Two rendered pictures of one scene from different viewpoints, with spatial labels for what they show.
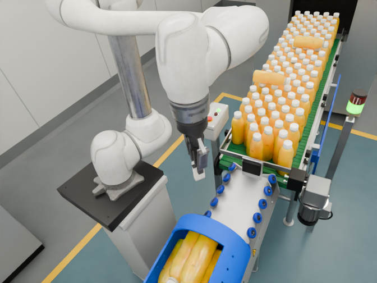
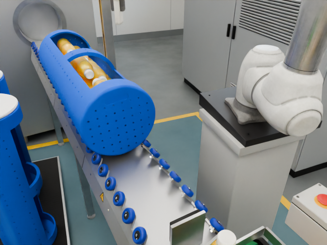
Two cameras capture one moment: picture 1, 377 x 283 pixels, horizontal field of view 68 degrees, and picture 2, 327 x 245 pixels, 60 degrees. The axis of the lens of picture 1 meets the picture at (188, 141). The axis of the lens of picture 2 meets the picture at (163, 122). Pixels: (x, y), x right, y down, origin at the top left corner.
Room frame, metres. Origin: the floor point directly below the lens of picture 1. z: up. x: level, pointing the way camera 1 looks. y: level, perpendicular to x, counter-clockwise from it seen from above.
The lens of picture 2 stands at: (1.00, -0.73, 1.62)
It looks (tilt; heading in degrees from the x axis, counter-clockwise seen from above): 32 degrees down; 116
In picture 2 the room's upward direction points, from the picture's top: straight up
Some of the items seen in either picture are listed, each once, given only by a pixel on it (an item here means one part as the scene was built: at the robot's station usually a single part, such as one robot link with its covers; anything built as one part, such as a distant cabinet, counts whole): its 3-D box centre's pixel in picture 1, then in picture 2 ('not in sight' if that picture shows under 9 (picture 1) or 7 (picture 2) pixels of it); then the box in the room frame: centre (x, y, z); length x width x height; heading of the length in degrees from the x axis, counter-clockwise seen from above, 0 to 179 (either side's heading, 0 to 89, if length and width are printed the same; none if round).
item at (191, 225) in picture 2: (251, 169); (186, 232); (0.84, -0.28, 0.99); 0.10 x 0.02 x 0.12; 55
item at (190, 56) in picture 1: (188, 55); not in sight; (0.51, -0.03, 1.81); 0.13 x 0.11 x 0.16; 125
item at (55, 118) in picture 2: not in sight; (54, 116); (-0.87, 0.82, 0.31); 0.06 x 0.06 x 0.63; 55
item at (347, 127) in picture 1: (325, 186); not in sight; (0.95, -0.79, 0.55); 0.04 x 0.04 x 1.10; 55
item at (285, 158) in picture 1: (285, 158); not in sight; (0.86, -0.45, 1.00); 0.07 x 0.07 x 0.19
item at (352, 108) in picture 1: (355, 105); not in sight; (0.95, -0.79, 1.18); 0.06 x 0.06 x 0.05
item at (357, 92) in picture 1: (354, 106); not in sight; (0.95, -0.79, 1.18); 0.06 x 0.06 x 0.16
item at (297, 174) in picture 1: (295, 180); not in sight; (0.76, -0.47, 0.95); 0.10 x 0.07 x 0.10; 55
